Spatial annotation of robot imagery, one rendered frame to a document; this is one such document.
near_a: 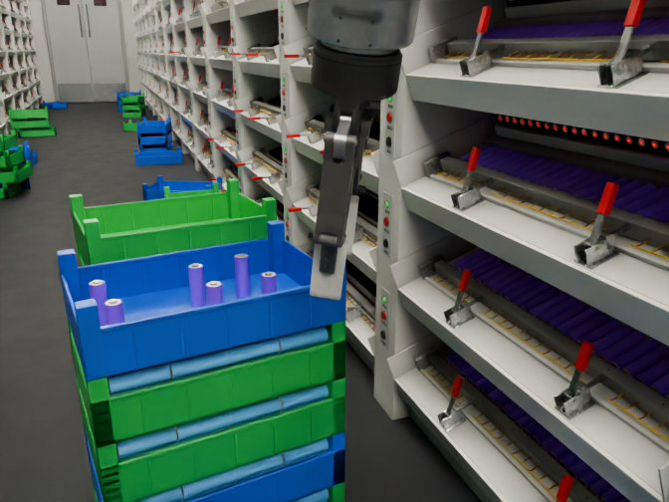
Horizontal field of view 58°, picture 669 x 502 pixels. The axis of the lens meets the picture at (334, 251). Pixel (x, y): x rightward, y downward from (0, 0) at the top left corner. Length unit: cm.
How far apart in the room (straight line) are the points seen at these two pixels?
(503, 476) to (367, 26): 72
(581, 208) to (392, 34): 40
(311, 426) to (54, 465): 61
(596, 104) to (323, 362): 42
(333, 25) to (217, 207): 75
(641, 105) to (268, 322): 44
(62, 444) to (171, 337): 68
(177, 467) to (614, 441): 49
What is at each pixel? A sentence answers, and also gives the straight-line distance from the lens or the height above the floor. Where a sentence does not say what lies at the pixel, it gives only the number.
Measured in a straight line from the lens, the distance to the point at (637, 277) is 70.
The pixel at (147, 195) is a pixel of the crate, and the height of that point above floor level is 11.
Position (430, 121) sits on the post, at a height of 60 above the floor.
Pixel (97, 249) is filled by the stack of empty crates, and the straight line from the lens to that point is 95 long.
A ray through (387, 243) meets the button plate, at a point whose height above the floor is 37.
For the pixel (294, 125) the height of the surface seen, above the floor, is 52.
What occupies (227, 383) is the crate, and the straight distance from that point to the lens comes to 71.
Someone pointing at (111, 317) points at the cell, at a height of 45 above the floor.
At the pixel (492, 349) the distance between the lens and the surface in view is 93.
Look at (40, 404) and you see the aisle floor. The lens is 146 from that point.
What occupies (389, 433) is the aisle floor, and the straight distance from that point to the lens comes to 124.
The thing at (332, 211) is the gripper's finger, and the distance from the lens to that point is 50.
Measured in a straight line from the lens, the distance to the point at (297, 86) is 172.
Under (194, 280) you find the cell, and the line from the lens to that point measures 75.
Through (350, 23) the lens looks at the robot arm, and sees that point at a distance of 48.
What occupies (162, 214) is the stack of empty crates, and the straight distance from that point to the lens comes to 116.
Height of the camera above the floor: 72
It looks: 19 degrees down
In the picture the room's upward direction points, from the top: straight up
